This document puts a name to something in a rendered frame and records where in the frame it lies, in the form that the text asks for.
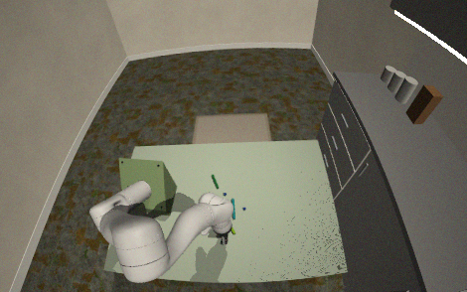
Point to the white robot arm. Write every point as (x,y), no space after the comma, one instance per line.
(140,244)

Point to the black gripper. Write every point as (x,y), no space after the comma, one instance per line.
(223,236)

